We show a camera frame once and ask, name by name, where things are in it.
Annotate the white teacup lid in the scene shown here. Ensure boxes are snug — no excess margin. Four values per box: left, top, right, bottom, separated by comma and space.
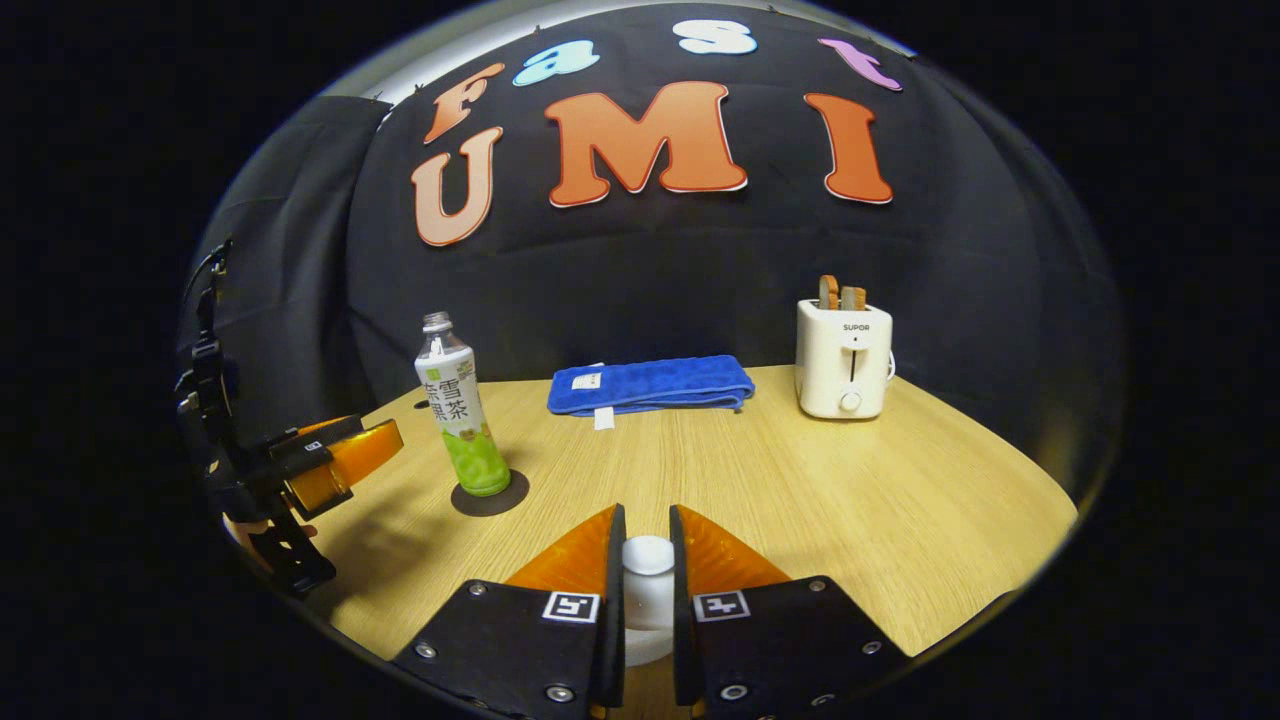
620, 535, 677, 668

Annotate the clear water bottle green label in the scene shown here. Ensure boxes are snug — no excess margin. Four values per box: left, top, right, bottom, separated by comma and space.
414, 312, 512, 498

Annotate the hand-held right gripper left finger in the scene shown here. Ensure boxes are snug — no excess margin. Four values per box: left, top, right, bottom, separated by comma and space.
392, 503, 628, 720

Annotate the dark round coaster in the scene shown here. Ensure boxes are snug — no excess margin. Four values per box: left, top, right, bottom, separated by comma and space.
450, 470, 531, 518

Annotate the black backdrop cloth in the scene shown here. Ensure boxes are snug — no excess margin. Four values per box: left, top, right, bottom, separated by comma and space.
180, 5, 1126, 481

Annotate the blue folded towel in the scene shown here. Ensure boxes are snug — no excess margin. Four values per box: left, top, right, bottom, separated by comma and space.
546, 355, 757, 431

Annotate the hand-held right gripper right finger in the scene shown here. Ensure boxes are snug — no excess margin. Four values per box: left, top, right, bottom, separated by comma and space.
668, 504, 911, 720

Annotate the white toaster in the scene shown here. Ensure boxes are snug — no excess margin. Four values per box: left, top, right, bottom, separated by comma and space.
795, 298, 894, 421

